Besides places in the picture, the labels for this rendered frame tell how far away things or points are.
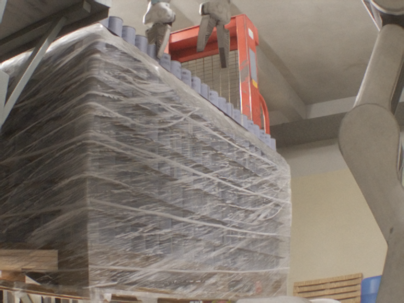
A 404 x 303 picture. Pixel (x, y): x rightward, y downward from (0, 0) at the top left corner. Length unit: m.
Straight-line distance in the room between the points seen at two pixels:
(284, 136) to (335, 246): 2.41
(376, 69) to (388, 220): 0.37
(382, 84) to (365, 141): 0.17
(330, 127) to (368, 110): 8.80
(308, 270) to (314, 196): 1.52
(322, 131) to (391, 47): 8.76
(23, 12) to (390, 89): 0.94
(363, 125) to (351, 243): 9.08
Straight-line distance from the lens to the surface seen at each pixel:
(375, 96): 1.22
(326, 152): 10.72
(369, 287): 8.77
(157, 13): 1.71
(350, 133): 1.14
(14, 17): 1.40
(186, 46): 3.33
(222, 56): 1.51
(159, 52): 1.65
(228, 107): 2.09
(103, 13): 1.33
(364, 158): 1.12
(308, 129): 10.04
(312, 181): 10.65
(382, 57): 1.26
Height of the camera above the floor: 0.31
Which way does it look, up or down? 20 degrees up
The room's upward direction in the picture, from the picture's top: straight up
